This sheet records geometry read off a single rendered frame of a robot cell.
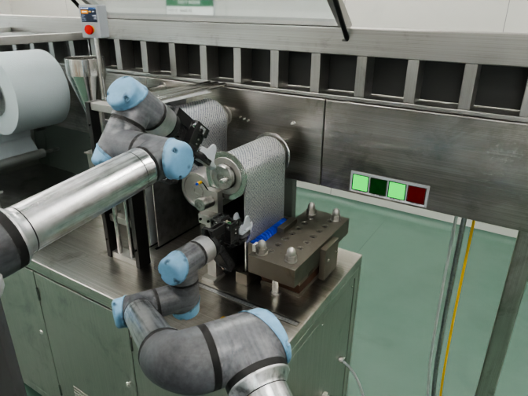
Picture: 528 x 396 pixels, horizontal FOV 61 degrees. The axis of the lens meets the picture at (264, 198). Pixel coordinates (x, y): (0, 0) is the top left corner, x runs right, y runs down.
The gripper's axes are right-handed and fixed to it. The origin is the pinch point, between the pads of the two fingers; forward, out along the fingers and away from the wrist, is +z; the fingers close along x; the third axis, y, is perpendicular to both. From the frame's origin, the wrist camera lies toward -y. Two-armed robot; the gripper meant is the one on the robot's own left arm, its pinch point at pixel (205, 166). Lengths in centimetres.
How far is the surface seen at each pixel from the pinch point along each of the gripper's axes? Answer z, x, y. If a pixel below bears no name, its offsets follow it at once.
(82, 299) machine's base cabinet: 22, 43, -50
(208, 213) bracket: 16.8, 5.2, -9.4
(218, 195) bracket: 14.6, 3.0, -3.7
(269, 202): 32.4, -4.1, 2.1
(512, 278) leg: 73, -77, 8
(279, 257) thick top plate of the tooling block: 27.5, -16.9, -14.0
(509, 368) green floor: 185, -88, -16
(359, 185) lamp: 43, -27, 18
